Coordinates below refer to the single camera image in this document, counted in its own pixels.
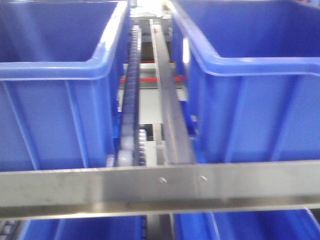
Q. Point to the grey roller track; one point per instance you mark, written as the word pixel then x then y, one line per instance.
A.
pixel 128 143

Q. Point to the large blue bin left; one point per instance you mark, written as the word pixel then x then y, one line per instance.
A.
pixel 61 62

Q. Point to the blue bin lower left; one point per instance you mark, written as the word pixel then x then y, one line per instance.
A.
pixel 97 228

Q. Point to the large blue bin right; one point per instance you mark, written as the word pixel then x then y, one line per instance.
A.
pixel 252 69

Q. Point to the steel divider rail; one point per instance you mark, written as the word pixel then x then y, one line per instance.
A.
pixel 178 146

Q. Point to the blue bin lower right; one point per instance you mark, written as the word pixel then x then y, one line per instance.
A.
pixel 247 225

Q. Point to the large blue bin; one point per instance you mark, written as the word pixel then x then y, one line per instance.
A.
pixel 252 69
pixel 61 62

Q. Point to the steel front crossbar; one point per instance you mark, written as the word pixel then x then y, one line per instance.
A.
pixel 140 190

